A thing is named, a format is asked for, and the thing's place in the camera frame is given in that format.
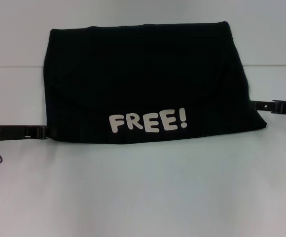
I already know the black T-shirt with white print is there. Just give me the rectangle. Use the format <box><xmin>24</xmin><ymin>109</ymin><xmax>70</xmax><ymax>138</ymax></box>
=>
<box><xmin>43</xmin><ymin>21</ymin><xmax>267</xmax><ymax>146</ymax></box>

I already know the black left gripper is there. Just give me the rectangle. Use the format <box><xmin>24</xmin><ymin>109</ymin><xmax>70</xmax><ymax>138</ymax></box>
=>
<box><xmin>0</xmin><ymin>124</ymin><xmax>50</xmax><ymax>142</ymax></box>

